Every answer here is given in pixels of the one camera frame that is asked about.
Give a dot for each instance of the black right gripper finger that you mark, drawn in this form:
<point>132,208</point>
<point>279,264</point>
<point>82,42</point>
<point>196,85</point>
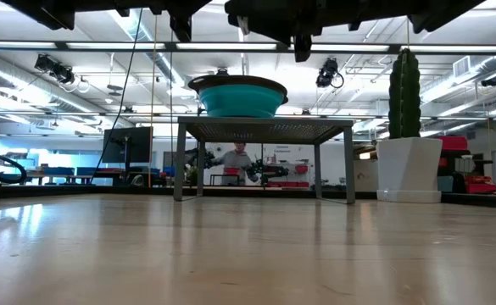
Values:
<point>273,14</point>

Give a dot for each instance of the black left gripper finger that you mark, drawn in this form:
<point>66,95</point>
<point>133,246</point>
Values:
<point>184,12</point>

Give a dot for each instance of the teal bowl with grey rim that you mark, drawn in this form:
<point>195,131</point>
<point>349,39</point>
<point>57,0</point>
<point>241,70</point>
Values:
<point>239,101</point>

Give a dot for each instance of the black background robot arm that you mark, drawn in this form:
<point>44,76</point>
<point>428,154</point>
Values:
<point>203,159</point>
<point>269,171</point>

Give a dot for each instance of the green cactus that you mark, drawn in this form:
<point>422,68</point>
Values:
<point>404,97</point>

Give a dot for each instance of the grey perforated metal shelf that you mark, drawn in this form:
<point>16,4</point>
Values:
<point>273,129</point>

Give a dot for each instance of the black ceiling device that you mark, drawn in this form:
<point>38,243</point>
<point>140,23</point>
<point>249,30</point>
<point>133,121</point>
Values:
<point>491,80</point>

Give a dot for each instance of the black monitor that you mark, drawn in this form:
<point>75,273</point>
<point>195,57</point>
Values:
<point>126,146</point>

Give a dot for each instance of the person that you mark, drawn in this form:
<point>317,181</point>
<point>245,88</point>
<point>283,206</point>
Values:
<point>235,161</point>

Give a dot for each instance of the red storage box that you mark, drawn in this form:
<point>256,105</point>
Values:
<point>453,143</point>

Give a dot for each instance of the white hexagonal plant pot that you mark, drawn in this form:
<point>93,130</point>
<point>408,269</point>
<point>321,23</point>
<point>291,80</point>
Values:
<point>408,169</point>

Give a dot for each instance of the small red bin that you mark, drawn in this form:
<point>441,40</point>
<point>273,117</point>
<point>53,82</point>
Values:
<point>232,171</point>

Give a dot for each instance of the small green potted plant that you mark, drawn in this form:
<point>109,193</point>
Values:
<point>192,175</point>

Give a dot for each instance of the overhead frame bar with lights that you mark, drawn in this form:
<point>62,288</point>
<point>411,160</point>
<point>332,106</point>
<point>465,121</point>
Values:
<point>281,46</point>

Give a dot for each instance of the black overhead camera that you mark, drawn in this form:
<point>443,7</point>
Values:
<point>327,73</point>

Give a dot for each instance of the black aluminium table frame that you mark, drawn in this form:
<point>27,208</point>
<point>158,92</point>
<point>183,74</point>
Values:
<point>61,191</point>

